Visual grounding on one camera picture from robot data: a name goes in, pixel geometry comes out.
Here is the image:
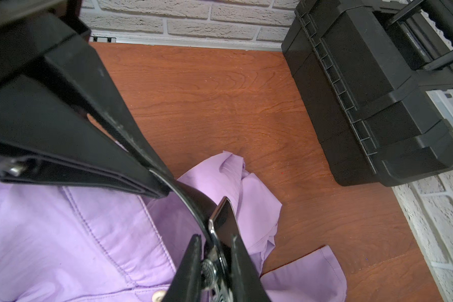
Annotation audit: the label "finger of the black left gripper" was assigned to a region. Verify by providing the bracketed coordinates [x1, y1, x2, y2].
[44, 36, 172, 177]
[0, 75, 169, 198]

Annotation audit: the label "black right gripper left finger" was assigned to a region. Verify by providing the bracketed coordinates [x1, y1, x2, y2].
[162, 235, 202, 302]

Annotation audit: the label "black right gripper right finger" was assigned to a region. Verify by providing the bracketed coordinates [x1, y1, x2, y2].
[231, 235, 271, 302]

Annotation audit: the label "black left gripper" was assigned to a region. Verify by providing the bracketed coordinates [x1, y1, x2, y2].
[0, 1, 91, 85]

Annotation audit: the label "purple trousers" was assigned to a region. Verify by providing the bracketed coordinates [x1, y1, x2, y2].
[0, 152, 347, 301]

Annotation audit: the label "black plastic toolbox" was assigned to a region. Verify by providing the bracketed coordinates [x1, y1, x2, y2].
[281, 1, 453, 187]

